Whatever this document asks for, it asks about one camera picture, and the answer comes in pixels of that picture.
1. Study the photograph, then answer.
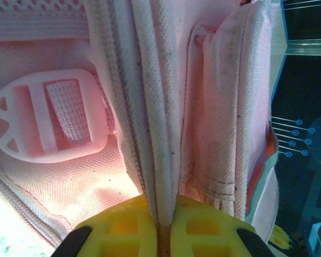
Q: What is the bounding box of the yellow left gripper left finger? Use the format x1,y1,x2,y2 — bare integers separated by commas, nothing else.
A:
51,195,161,257

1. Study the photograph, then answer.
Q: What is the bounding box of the pink school backpack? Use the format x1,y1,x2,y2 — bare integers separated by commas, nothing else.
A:
0,0,281,257

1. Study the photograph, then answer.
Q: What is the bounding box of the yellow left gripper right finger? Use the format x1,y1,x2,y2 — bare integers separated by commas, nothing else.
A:
170,195,276,257

